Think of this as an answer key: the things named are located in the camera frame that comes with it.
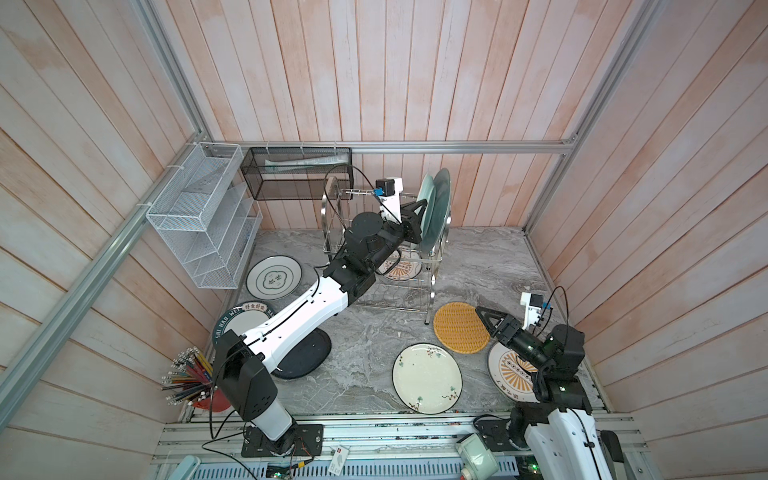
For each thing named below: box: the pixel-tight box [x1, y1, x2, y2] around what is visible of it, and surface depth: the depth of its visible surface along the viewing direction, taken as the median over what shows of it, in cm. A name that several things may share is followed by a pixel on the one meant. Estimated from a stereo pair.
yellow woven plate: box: [433, 302, 491, 355], surface depth 92 cm
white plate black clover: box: [246, 255, 303, 301], surface depth 108 cm
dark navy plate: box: [271, 328, 332, 380], surface depth 87 cm
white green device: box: [456, 433, 499, 480], surface depth 69 cm
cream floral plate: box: [392, 342, 463, 415], surface depth 84 cm
